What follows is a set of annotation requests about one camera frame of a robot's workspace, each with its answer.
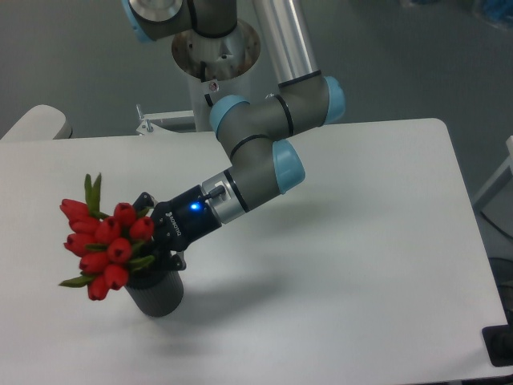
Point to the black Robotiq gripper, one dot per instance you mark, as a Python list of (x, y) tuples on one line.
[(177, 223)]

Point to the red tulip bouquet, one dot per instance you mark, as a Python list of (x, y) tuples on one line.
[(111, 247)]

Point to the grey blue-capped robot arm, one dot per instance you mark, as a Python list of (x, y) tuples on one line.
[(257, 91)]

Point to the dark grey ribbed vase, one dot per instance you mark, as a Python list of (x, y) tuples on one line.
[(156, 293)]

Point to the beige chair armrest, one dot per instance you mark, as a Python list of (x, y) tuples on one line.
[(41, 122)]

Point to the white furniture at right edge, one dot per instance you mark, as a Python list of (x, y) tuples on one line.
[(494, 184)]

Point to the black device at table edge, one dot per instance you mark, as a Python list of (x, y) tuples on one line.
[(498, 341)]

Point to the blue object top right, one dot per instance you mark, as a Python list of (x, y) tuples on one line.
[(497, 12)]

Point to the white metal base frame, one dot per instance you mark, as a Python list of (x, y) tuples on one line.
[(168, 120)]

